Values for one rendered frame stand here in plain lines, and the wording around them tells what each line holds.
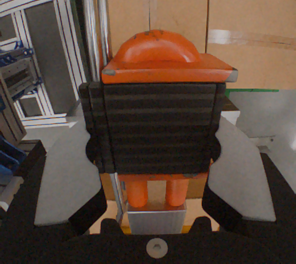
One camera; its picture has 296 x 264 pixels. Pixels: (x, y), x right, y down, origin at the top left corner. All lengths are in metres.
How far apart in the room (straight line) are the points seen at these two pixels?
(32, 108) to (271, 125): 1.94
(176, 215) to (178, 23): 0.58
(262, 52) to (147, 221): 0.72
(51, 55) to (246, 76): 1.01
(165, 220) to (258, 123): 1.55
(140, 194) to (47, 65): 1.06
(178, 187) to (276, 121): 1.68
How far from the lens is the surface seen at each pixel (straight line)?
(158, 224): 0.22
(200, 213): 0.51
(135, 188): 0.17
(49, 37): 1.12
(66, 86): 1.15
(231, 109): 0.74
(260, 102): 1.60
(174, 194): 0.18
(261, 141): 1.84
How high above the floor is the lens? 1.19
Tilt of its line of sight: 61 degrees down
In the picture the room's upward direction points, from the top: 180 degrees clockwise
